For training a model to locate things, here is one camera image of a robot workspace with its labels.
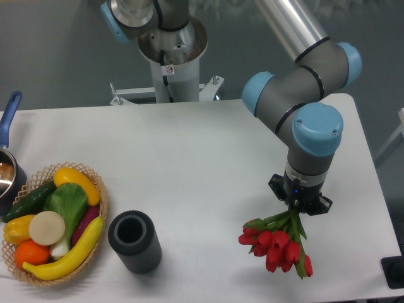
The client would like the green cucumber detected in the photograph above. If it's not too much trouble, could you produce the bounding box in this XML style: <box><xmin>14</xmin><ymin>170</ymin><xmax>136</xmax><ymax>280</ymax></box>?
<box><xmin>3</xmin><ymin>181</ymin><xmax>56</xmax><ymax>223</ymax></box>

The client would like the red tulip bouquet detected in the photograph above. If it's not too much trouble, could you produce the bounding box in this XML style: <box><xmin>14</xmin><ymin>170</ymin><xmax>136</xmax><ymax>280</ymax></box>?
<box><xmin>238</xmin><ymin>210</ymin><xmax>314</xmax><ymax>278</ymax></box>

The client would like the white frame at right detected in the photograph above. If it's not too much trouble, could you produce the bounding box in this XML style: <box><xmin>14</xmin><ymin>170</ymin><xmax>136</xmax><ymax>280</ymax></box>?
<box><xmin>374</xmin><ymin>108</ymin><xmax>403</xmax><ymax>169</ymax></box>

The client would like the woven wicker basket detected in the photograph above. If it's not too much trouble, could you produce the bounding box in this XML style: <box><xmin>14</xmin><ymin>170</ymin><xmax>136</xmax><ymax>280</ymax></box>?
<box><xmin>2</xmin><ymin>162</ymin><xmax>108</xmax><ymax>286</ymax></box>

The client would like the orange fruit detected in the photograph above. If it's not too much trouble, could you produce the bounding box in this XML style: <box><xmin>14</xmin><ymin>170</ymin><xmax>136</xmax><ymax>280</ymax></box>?
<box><xmin>15</xmin><ymin>240</ymin><xmax>50</xmax><ymax>270</ymax></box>

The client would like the purple sweet potato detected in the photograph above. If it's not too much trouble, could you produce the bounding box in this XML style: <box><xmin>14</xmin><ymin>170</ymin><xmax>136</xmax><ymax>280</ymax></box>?
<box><xmin>71</xmin><ymin>206</ymin><xmax>99</xmax><ymax>247</ymax></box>

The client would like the yellow banana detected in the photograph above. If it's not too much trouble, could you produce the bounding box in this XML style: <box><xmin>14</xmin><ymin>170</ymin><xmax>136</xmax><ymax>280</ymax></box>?
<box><xmin>23</xmin><ymin>217</ymin><xmax>104</xmax><ymax>281</ymax></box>

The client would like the yellow squash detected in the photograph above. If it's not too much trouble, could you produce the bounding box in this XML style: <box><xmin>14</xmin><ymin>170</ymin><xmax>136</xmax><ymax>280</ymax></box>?
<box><xmin>53</xmin><ymin>167</ymin><xmax>100</xmax><ymax>206</ymax></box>

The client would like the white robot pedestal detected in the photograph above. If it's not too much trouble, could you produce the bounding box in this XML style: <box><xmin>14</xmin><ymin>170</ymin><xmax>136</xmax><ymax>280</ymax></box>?
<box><xmin>110</xmin><ymin>16</ymin><xmax>224</xmax><ymax>105</ymax></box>

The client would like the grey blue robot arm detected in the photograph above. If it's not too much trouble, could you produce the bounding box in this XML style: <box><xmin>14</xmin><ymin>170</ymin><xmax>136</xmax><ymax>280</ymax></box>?
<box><xmin>101</xmin><ymin>1</ymin><xmax>362</xmax><ymax>215</ymax></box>

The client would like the dark grey ribbed vase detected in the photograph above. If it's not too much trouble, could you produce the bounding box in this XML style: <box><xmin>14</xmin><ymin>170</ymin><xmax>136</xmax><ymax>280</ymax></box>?
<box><xmin>108</xmin><ymin>210</ymin><xmax>162</xmax><ymax>274</ymax></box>

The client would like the black device at edge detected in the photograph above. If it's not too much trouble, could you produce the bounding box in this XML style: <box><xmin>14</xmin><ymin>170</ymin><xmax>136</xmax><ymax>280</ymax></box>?
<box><xmin>381</xmin><ymin>256</ymin><xmax>403</xmax><ymax>289</ymax></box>

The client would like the yellow bell pepper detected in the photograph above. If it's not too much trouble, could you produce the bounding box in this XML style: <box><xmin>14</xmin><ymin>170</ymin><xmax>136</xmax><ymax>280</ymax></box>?
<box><xmin>3</xmin><ymin>215</ymin><xmax>35</xmax><ymax>246</ymax></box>

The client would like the blue handled saucepan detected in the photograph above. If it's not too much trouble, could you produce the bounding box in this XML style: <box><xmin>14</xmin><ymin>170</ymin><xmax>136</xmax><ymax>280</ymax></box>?
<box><xmin>1</xmin><ymin>91</ymin><xmax>27</xmax><ymax>216</ymax></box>

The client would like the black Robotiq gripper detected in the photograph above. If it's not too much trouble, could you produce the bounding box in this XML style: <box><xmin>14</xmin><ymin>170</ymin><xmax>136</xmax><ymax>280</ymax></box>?
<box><xmin>268</xmin><ymin>172</ymin><xmax>333</xmax><ymax>216</ymax></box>

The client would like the green bok choy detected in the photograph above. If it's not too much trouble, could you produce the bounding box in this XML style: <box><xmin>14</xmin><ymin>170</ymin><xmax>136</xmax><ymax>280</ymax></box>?
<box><xmin>43</xmin><ymin>183</ymin><xmax>87</xmax><ymax>260</ymax></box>

